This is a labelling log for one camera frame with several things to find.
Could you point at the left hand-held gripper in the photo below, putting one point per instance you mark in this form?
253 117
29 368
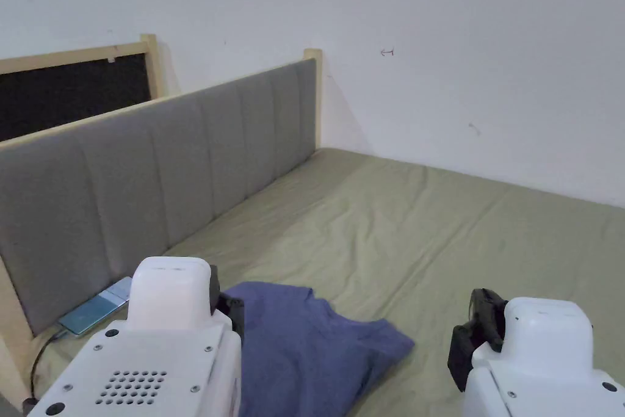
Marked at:
161 339

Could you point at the bed with pale green sheet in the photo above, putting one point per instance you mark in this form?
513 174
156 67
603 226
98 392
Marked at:
439 241

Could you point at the black board with wooden frame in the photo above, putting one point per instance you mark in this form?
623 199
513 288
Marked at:
68 89

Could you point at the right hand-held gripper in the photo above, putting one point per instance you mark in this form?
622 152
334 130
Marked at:
532 363

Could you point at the dark blue shirt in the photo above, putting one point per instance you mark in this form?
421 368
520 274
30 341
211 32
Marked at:
312 348

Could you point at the light blue phone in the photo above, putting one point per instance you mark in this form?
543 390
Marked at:
97 307

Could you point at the grey padded headboard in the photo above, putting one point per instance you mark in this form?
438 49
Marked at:
146 177

